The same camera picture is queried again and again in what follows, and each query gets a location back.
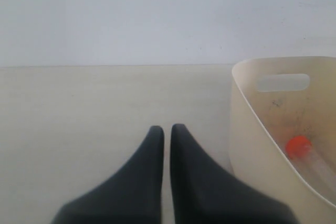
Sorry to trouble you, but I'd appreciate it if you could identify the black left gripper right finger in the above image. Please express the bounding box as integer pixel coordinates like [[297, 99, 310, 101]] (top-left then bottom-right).
[[170, 124, 296, 223]]

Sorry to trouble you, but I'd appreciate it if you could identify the large cream plastic bin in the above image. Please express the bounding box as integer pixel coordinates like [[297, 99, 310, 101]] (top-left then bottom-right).
[[229, 56, 335, 211]]

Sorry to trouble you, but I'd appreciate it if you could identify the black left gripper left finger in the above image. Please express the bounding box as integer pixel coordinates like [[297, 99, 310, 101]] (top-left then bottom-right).
[[52, 126, 164, 223]]

